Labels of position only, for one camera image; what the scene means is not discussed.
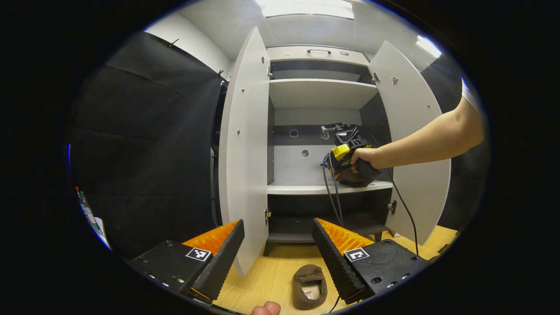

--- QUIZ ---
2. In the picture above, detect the small ceiling light panel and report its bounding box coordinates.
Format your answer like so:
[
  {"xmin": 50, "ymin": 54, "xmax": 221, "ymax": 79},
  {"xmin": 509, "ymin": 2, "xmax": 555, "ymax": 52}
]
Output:
[{"xmin": 416, "ymin": 35, "xmax": 443, "ymax": 59}]

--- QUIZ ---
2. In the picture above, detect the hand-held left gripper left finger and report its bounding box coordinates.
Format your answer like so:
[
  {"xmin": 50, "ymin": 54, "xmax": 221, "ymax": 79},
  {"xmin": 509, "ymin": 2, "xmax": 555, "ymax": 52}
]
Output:
[{"xmin": 131, "ymin": 220, "xmax": 245, "ymax": 305}]

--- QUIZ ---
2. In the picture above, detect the clear plastic bottle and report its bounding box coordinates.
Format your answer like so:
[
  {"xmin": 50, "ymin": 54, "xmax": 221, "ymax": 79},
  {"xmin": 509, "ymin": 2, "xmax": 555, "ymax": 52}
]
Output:
[{"xmin": 74, "ymin": 185, "xmax": 99, "ymax": 233}]

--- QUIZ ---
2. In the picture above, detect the black backdrop cloth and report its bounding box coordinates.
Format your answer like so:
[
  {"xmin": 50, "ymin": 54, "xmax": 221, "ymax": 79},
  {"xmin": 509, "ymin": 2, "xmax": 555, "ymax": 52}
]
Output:
[
  {"xmin": 69, "ymin": 31, "xmax": 227, "ymax": 259},
  {"xmin": 421, "ymin": 53, "xmax": 490, "ymax": 232}
]

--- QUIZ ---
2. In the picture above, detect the white shoe cabinet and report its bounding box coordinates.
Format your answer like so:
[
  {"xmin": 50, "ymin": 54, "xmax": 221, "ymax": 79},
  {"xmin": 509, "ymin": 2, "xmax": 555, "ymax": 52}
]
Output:
[{"xmin": 264, "ymin": 45, "xmax": 394, "ymax": 257}]

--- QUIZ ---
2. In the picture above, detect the large ceiling light panel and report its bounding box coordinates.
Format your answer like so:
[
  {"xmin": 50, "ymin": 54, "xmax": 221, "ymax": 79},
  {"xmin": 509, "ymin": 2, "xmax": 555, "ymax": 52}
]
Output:
[{"xmin": 255, "ymin": 0, "xmax": 355, "ymax": 21}]

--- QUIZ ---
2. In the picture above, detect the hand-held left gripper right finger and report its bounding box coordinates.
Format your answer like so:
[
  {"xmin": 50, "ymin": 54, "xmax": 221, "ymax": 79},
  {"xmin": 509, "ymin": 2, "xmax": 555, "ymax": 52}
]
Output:
[{"xmin": 311, "ymin": 218, "xmax": 431, "ymax": 305}]

